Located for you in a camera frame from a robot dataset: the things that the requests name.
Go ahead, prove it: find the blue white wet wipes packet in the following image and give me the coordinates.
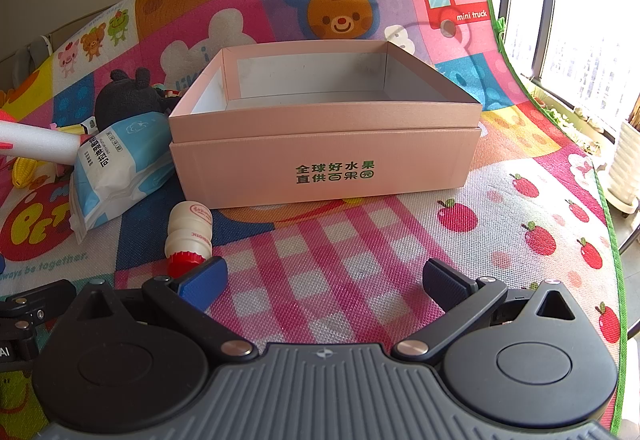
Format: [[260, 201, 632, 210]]
[[69, 112, 176, 243]]

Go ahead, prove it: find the pink cardboard box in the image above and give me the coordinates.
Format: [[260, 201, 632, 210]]
[[168, 40, 483, 210]]

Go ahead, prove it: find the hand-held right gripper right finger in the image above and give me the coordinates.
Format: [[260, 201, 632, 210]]
[[392, 258, 584, 364]]

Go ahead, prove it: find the white plant pot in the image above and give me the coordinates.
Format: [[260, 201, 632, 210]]
[[607, 120, 640, 213]]

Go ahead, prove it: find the white pink foam rocket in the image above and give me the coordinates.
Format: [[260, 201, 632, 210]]
[[0, 107, 93, 166]]

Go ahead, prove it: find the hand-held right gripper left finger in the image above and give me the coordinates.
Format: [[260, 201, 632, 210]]
[[65, 256, 256, 364]]

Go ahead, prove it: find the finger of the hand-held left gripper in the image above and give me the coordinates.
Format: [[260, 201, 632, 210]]
[[0, 279, 77, 322]]

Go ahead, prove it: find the small white red-capped bottle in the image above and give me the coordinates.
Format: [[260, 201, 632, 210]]
[[165, 201, 214, 278]]

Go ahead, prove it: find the black plush toy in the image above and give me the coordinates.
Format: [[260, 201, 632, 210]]
[[95, 67, 183, 133]]

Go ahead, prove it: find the yellow corn toy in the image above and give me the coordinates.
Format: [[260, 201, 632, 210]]
[[10, 157, 56, 191]]

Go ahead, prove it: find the grey chair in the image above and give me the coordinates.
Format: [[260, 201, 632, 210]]
[[10, 35, 53, 86]]

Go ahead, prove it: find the colourful cartoon play mat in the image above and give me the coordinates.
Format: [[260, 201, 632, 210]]
[[0, 0, 628, 440]]

